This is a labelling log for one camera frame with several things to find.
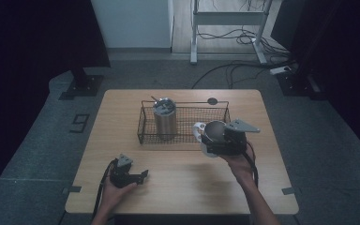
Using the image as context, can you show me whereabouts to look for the white metal desk frame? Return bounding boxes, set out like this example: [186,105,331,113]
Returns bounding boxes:
[189,0,275,66]

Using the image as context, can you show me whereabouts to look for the dark curtain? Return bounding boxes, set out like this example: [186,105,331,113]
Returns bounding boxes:
[270,0,360,158]
[0,0,112,209]

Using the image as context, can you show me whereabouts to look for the black floor cables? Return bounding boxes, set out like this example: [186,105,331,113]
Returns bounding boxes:
[190,0,294,90]

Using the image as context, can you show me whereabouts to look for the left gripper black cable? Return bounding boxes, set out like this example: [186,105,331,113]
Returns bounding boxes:
[91,158,120,220]

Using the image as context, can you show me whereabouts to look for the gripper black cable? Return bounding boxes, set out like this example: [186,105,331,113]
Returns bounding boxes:
[243,140,260,189]
[91,158,120,220]

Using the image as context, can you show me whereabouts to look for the person's right hand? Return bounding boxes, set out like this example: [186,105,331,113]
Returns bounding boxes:
[219,142,257,186]

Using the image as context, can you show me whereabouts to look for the stainless steel tumbler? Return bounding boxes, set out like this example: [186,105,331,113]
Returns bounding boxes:
[152,97,178,141]

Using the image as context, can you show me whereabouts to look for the white power strip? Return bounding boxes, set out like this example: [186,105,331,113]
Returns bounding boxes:
[268,65,293,76]

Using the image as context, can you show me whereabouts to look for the person's left hand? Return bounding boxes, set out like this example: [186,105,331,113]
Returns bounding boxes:
[100,174,139,214]

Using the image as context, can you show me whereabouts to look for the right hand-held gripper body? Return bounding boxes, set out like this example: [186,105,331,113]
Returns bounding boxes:
[214,118,261,157]

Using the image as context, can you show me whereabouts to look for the black wire basket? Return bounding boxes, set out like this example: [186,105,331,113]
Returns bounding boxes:
[136,99,233,145]

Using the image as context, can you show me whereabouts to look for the white cabinet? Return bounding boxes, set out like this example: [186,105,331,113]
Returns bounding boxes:
[90,0,175,50]

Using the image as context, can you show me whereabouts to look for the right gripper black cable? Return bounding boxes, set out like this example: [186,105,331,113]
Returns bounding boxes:
[243,140,260,189]

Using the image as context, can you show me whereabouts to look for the black stand base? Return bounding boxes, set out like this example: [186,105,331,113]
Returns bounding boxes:
[58,67,105,101]
[276,70,327,101]

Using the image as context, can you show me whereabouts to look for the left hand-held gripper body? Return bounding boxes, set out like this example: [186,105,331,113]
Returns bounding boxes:
[109,153,140,189]

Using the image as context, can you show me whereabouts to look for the metal straw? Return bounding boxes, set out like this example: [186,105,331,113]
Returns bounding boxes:
[150,95,164,107]

